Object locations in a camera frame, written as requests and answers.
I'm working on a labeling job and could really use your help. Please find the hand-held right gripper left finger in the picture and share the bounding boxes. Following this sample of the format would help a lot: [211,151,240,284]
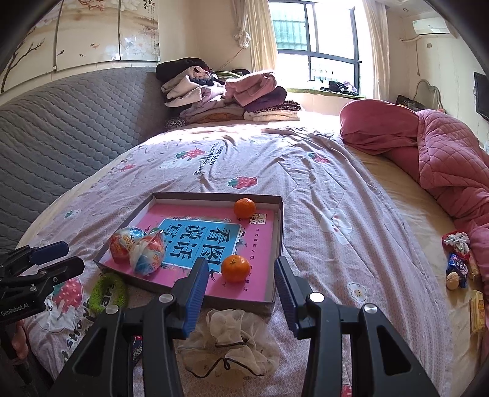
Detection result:
[48,257,210,397]

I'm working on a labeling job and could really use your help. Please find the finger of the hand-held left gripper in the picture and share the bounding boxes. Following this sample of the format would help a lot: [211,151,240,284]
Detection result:
[38,257,85,285]
[28,240,70,266]

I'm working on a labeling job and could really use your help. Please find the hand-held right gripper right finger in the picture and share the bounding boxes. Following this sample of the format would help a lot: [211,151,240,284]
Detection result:
[273,256,440,397]

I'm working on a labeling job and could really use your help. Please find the grey cardboard box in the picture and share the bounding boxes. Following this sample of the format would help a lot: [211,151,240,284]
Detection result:
[94,192,285,315]

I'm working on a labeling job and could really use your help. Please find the green knitted ring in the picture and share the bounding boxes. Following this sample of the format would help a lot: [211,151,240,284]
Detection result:
[90,272,128,315]

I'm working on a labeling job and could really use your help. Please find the orange tangerine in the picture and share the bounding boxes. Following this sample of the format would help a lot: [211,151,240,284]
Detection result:
[221,254,250,283]
[234,198,256,221]

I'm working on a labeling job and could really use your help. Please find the red egg-shaped toy pack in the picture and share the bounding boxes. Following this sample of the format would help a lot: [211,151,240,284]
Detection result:
[109,226,148,264]

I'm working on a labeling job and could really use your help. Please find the cream mesh pouch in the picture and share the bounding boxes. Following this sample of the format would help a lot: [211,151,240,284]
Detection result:
[178,308,281,378]

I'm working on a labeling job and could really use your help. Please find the white egg-shaped toy pack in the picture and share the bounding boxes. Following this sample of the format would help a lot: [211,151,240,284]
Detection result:
[129,228,166,276]

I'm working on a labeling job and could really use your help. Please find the person's left hand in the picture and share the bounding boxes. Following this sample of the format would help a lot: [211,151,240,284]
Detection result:
[11,321,30,359]

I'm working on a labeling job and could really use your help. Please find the grey quilted headboard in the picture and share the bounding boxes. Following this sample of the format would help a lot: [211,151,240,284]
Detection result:
[0,67,169,254]

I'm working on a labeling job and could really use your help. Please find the strawberry bear printed blanket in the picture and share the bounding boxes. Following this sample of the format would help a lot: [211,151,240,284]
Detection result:
[17,122,455,397]

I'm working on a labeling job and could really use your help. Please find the beige bed sheet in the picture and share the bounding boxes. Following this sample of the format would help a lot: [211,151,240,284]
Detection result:
[344,145,489,382]

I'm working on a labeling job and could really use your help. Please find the small blue packet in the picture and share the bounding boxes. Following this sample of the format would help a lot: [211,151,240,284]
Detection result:
[446,253,470,289]

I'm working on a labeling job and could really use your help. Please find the cream folded garment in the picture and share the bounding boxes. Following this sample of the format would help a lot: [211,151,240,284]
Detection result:
[252,110,302,123]

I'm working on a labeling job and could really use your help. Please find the lavender folded garment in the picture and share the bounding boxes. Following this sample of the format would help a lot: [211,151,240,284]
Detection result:
[179,97,245,123]

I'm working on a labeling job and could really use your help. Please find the leopard print garment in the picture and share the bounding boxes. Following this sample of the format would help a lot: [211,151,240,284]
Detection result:
[244,100,302,113]

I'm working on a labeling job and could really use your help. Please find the yellow packet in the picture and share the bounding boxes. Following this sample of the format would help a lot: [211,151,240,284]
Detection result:
[469,290,486,334]

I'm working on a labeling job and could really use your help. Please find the dark purple folded garment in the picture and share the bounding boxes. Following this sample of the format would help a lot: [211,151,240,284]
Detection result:
[242,86,287,112]

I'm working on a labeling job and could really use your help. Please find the green windowsill cloth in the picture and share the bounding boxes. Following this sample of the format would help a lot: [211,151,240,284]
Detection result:
[286,88,367,100]

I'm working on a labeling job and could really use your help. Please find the beige garment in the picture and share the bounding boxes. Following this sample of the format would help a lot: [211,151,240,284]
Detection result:
[161,74,226,107]

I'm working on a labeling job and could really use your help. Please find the pink folded garment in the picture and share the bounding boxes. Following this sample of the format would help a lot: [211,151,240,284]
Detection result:
[223,72,278,107]

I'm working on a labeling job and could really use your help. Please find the pink quilted comforter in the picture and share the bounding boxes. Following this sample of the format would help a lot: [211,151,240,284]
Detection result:
[339,98,489,298]

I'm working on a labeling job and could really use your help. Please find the dark clothes on windowsill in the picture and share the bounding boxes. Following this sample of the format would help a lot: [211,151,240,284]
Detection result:
[320,79,360,96]

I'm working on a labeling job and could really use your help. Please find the black garment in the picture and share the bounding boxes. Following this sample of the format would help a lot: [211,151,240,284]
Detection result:
[156,57,211,82]

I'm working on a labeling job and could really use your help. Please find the dark bag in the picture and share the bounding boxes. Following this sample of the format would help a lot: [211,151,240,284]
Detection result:
[395,95,421,111]

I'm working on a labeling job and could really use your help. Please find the window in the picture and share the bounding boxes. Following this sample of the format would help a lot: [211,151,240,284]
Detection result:
[269,0,363,94]

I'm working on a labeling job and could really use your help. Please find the cream curtain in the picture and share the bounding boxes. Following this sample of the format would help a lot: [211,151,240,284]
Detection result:
[244,0,279,73]
[361,0,390,102]

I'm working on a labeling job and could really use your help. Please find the black television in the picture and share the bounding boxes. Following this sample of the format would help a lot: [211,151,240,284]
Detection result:
[474,72,489,123]

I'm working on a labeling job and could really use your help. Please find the white air conditioner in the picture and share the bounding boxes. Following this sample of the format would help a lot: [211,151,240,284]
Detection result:
[413,17,451,37]

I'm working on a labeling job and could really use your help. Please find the floral wall panels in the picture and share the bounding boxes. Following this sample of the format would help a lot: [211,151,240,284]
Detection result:
[0,0,159,94]

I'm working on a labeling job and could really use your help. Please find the white wire chair back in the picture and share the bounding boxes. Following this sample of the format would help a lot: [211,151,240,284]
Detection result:
[414,79,446,111]

